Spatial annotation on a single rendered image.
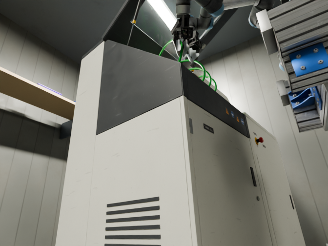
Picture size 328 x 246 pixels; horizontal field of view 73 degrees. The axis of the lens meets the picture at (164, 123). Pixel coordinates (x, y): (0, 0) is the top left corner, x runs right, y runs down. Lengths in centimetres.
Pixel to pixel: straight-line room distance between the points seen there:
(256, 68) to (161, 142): 264
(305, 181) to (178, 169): 214
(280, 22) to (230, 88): 249
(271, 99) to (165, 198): 247
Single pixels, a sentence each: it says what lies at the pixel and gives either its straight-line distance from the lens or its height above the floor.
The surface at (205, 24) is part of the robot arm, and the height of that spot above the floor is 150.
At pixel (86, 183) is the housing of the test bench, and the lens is 121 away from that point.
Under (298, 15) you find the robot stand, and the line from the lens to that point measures 86.
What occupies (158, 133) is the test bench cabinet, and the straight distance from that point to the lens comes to 87.
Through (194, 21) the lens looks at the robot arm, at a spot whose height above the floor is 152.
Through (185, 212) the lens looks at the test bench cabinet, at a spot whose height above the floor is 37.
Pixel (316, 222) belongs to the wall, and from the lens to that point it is 277.
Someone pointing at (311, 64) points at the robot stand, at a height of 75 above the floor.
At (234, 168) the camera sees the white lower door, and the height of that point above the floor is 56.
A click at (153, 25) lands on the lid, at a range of 169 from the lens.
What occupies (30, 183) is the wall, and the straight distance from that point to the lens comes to 293.
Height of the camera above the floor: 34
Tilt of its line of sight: 25 degrees up
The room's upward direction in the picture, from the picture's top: 3 degrees counter-clockwise
